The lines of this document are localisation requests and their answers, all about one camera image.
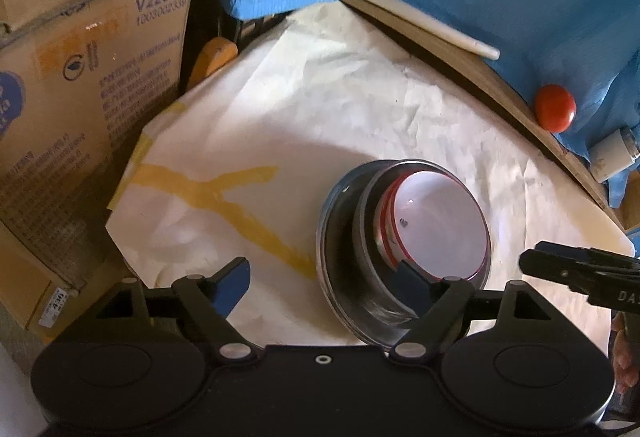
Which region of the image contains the white thermos bottle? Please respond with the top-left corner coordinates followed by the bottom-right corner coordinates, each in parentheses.
top-left (589, 124), bottom-right (640, 183)

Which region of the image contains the floral white red-rimmed bowl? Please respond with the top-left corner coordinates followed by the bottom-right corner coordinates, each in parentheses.
top-left (384, 168), bottom-right (491, 282)

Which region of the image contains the deep steel bowl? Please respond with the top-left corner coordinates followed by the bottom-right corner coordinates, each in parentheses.
top-left (357, 160), bottom-right (492, 320)

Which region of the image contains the cream paper table cover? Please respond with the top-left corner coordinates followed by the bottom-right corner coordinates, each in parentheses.
top-left (106, 1), bottom-right (637, 349)

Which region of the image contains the red tomato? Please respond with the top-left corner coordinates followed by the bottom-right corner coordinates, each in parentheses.
top-left (533, 84), bottom-right (578, 133)

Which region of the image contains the white stick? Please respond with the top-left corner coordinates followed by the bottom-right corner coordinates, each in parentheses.
top-left (345, 0), bottom-right (501, 61)

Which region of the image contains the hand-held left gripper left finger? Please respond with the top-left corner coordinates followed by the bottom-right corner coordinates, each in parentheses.
top-left (95, 257), bottom-right (264, 363)

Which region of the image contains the large shallow steel bowl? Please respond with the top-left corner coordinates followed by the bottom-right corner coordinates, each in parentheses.
top-left (315, 159), bottom-right (494, 349)

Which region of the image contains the person's right hand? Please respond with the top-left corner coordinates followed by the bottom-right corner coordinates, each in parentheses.
top-left (612, 329), bottom-right (640, 395)

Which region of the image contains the plain white red-rimmed bowl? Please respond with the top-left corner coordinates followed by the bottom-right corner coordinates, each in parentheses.
top-left (375, 177), bottom-right (402, 265)

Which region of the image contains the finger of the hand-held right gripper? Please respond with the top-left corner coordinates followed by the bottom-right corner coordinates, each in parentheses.
top-left (519, 241), bottom-right (601, 294)

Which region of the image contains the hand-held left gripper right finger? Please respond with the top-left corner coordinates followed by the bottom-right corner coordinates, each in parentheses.
top-left (387, 261), bottom-right (551, 361)

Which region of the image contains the cardboard box with white label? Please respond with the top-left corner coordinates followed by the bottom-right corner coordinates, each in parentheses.
top-left (0, 217), bottom-right (127, 344)

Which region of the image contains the cardboard box with blue logo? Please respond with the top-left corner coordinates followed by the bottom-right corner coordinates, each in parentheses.
top-left (0, 0), bottom-right (202, 294)

